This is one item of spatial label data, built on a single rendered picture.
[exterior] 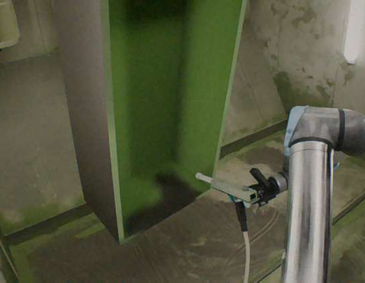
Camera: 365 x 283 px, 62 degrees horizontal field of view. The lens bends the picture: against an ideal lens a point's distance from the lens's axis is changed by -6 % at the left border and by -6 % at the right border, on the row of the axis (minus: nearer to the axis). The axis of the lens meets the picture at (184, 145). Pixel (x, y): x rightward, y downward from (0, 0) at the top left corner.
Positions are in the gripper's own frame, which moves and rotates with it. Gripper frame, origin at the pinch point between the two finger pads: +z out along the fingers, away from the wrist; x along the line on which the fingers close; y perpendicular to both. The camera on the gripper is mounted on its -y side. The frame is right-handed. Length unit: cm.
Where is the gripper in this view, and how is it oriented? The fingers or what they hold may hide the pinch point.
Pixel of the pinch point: (235, 197)
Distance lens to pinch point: 138.1
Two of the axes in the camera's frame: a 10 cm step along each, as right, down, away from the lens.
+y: 2.2, 9.6, 1.9
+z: -8.8, 2.8, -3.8
